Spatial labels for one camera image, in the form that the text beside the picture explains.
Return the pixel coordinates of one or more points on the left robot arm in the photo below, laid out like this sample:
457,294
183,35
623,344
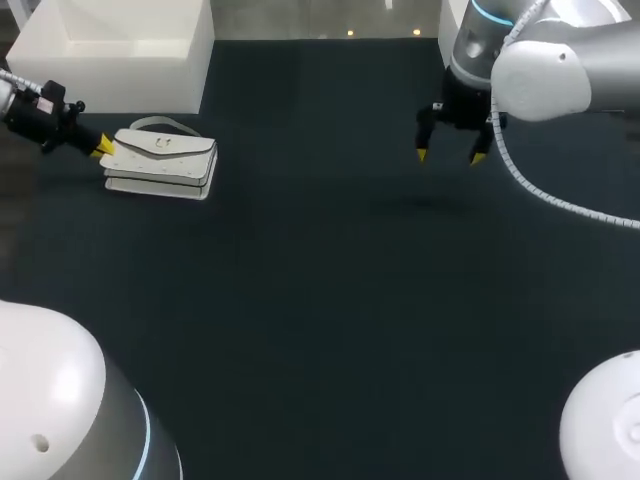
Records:
45,380

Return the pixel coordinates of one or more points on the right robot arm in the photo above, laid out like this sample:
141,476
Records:
545,60

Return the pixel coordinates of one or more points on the white handbag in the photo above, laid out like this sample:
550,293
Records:
160,161

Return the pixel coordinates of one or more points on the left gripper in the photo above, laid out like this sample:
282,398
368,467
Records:
35,116

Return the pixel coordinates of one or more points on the large white block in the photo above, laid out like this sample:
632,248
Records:
115,52

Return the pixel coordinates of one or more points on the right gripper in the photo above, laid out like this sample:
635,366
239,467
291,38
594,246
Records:
465,105

